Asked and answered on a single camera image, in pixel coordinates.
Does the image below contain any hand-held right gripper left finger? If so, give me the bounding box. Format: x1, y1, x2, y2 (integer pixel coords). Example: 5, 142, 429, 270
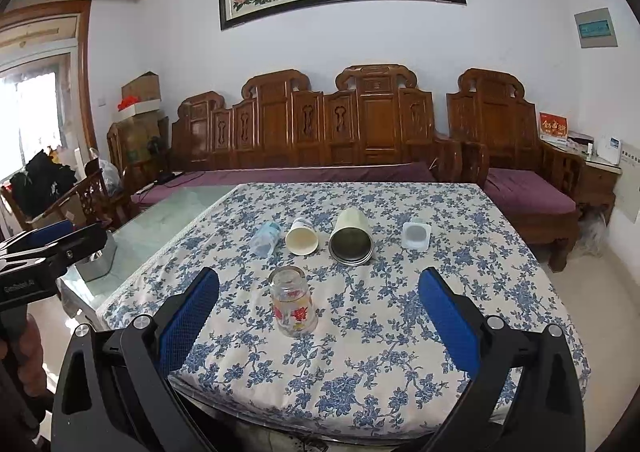
51, 267, 221, 452

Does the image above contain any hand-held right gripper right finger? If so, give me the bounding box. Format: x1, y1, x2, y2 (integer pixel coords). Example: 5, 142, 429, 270
400, 268, 587, 452

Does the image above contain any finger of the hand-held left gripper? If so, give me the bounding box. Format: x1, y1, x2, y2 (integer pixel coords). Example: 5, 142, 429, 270
27, 225, 109, 278
0, 219, 76, 258

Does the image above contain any red flower print glass cup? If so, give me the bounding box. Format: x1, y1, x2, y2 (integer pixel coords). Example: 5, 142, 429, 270
269, 267, 319, 338

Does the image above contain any white square cup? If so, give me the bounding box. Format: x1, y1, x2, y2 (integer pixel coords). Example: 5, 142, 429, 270
401, 221, 432, 251

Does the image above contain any clear plastic cup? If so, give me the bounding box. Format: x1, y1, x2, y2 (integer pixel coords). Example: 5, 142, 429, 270
248, 221, 282, 258

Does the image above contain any cream steel cup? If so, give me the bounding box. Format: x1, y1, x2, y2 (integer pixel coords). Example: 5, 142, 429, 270
328, 208, 375, 266

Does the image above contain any white paper cup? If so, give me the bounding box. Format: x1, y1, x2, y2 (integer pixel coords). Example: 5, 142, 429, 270
285, 217, 320, 255

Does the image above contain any person's left hand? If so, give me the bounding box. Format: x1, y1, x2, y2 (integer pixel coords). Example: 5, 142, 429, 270
0, 313, 57, 413

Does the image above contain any metal ashtray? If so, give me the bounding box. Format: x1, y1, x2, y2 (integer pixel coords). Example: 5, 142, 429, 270
75, 232, 119, 282

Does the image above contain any wooden lattice chair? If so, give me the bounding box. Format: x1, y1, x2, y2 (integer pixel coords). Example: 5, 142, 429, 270
29, 166, 132, 234

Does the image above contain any black clothing pile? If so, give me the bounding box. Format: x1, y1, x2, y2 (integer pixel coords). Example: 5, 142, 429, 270
10, 149, 79, 219

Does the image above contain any blue floral tablecloth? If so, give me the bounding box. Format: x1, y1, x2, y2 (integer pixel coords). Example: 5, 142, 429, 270
95, 182, 592, 439

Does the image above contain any clear plastic bag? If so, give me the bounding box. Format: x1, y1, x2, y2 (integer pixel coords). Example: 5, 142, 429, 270
89, 147, 124, 196

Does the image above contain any green glass table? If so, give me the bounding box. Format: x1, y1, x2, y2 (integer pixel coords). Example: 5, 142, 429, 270
56, 185, 237, 320

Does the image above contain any small black fan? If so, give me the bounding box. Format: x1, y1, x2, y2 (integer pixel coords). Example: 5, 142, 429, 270
147, 136, 167, 168

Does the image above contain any large printed cardboard box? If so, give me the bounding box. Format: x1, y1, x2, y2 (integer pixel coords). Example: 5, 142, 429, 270
119, 114, 170, 167

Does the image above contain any white flat box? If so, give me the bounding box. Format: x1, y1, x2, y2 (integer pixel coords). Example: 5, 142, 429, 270
112, 99, 164, 124

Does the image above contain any purple armchair cushion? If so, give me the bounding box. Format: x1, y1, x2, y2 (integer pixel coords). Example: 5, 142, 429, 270
483, 167, 579, 216

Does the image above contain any brown cardboard box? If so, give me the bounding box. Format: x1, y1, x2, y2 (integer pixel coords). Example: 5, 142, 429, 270
121, 72, 161, 106

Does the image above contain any white plastic bag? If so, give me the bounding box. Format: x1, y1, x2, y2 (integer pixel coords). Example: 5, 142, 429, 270
579, 209, 609, 259

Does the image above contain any purple sofa cushion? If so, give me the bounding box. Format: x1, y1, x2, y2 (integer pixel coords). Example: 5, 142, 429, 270
131, 162, 441, 207

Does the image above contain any carved wooden armchair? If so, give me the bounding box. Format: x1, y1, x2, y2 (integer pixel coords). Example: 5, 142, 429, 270
446, 68, 617, 274

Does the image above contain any wooden side table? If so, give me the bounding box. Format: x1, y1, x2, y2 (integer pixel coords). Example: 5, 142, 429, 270
542, 137, 624, 229

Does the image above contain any red desk calendar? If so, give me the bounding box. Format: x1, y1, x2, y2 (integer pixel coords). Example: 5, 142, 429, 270
538, 112, 570, 141

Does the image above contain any carved wooden sofa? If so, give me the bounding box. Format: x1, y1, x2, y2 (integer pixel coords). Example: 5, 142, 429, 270
169, 64, 491, 194

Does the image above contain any white tabletop device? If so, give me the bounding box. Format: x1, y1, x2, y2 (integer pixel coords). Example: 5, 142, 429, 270
597, 134, 624, 166

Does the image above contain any grey wall panel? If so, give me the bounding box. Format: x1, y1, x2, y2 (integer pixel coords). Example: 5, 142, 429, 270
573, 8, 619, 50

